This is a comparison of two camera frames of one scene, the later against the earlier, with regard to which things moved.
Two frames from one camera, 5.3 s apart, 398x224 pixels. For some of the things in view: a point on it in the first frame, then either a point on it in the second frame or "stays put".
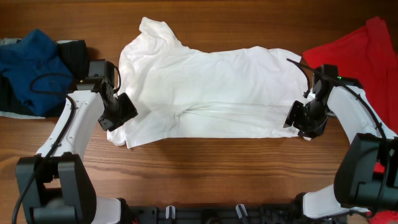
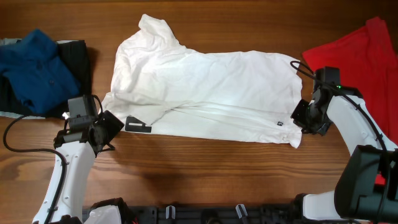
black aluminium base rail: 222,214 stays put
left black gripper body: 119,112 -> 112,121
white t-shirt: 181,93 stays put
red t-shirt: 369,53 stays put
